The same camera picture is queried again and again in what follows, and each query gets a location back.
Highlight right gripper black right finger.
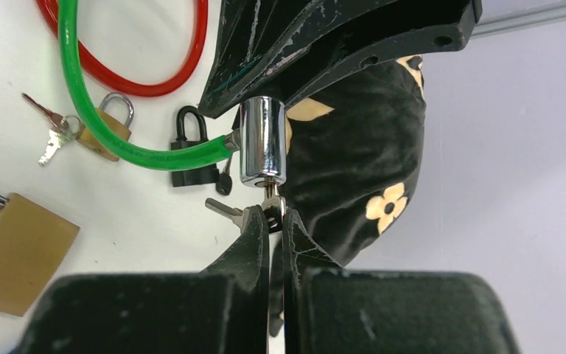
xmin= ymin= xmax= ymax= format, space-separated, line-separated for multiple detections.
xmin=282 ymin=209 xmax=520 ymax=353

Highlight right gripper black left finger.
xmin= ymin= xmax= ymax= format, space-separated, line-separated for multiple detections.
xmin=14 ymin=209 xmax=269 ymax=353

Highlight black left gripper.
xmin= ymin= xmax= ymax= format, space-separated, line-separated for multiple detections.
xmin=198 ymin=0 xmax=483 ymax=118

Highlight green cable lock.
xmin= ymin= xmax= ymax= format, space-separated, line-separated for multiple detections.
xmin=57 ymin=1 xmax=287 ymax=187

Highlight green lock keys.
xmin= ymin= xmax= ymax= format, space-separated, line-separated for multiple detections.
xmin=205 ymin=182 xmax=287 ymax=234

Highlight black head padlock key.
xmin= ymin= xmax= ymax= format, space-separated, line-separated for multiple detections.
xmin=215 ymin=156 xmax=233 ymax=196

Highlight black Kajing padlock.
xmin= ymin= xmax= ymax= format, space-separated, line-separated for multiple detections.
xmin=170 ymin=105 xmax=220 ymax=187

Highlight red cable lock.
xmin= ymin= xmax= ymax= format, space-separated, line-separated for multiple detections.
xmin=35 ymin=0 xmax=210 ymax=98

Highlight large brass padlock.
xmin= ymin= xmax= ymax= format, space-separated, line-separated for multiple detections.
xmin=0 ymin=193 xmax=80 ymax=316

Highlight black floral patterned cloth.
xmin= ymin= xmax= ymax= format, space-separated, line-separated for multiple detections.
xmin=280 ymin=55 xmax=427 ymax=265

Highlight aluminium frame post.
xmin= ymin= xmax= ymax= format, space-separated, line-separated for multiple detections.
xmin=471 ymin=1 xmax=566 ymax=39

